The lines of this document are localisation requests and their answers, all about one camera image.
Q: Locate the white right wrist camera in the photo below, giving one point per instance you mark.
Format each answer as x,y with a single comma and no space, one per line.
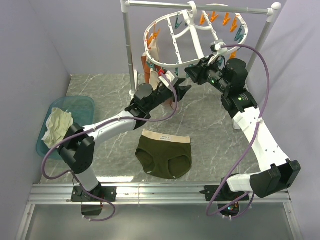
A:
217,49

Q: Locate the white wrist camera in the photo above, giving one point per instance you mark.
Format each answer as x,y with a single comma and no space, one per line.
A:
167,76
217,49

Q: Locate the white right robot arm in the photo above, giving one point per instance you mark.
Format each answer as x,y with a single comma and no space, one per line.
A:
276,171

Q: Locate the teal plastic basket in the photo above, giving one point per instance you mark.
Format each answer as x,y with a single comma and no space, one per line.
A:
82,109

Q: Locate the aluminium mounting rail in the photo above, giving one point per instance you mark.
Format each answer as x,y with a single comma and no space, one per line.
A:
143,193

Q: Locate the cream underwear in basket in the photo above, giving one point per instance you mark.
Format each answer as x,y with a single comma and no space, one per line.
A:
57,126

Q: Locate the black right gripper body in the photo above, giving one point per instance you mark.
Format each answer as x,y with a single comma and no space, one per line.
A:
210,73

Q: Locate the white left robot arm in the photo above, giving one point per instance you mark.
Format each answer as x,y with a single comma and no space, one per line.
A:
78,146

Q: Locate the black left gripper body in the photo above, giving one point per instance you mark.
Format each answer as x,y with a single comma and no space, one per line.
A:
161,96

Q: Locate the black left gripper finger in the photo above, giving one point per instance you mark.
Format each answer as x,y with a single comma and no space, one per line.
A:
178,81
181,91

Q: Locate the olive green underwear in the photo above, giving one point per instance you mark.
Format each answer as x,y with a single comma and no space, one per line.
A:
163,155

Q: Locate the rust orange hanging underwear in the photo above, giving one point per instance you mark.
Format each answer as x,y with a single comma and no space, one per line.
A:
146,68

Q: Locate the pink hanging cloth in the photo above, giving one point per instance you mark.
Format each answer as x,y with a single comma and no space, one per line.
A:
169,104

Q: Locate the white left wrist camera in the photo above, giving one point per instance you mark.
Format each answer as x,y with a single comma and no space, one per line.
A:
167,76

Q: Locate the white metal drying rack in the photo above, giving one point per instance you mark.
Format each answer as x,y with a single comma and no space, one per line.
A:
196,18

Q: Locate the beige hanging underwear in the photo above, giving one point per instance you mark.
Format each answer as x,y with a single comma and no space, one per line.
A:
154,53

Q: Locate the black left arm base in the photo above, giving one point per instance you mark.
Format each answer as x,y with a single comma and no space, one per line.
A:
100,193

